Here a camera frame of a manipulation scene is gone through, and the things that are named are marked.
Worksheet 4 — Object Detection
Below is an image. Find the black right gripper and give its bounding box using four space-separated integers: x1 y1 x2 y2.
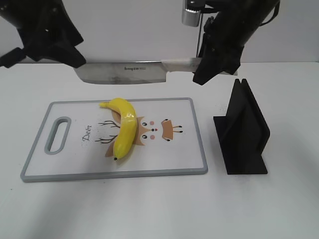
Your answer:
192 0 279 85

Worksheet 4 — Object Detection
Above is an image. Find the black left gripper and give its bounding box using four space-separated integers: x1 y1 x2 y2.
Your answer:
0 0 86 68

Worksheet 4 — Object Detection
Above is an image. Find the white-handled kitchen knife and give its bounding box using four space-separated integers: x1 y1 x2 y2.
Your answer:
74 58 201 85

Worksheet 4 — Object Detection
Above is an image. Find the yellow plastic banana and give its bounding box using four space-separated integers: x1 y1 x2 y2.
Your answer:
99 98 138 160

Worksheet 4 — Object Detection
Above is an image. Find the black knife stand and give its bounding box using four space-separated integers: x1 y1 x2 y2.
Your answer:
213 79 270 175

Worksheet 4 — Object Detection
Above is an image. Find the white grey-rimmed cutting board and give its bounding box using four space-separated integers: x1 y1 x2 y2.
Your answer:
20 98 208 182

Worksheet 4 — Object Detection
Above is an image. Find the silver wrist camera cylinder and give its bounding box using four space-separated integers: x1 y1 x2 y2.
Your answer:
181 0 205 27

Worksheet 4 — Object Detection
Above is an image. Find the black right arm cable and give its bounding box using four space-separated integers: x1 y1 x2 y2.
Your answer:
259 0 280 27

